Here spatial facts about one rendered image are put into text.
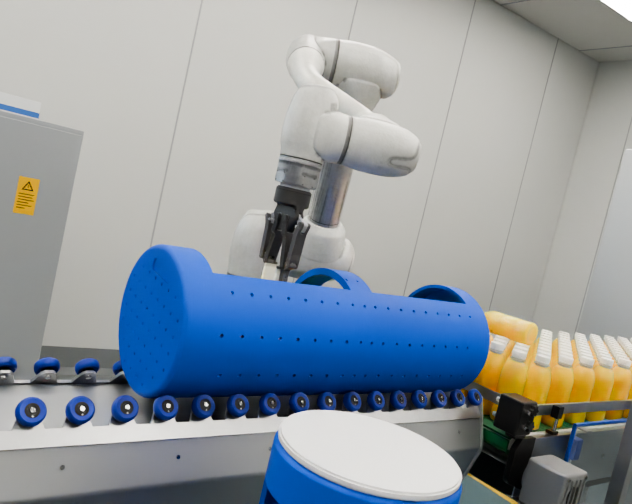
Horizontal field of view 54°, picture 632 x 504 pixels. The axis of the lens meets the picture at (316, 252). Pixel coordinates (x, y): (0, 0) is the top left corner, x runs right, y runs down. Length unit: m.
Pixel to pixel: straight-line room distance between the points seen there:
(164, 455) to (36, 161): 1.73
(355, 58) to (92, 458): 1.20
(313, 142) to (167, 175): 2.97
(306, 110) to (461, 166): 4.45
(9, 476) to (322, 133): 0.79
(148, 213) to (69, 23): 1.20
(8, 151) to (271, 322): 1.71
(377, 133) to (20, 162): 1.71
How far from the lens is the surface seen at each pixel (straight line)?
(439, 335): 1.50
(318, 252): 1.94
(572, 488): 1.76
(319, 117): 1.24
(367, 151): 1.25
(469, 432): 1.74
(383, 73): 1.78
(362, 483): 0.84
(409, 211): 5.28
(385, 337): 1.36
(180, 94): 4.18
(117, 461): 1.13
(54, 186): 2.69
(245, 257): 1.95
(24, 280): 2.74
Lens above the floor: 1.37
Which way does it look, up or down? 4 degrees down
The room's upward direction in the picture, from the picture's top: 13 degrees clockwise
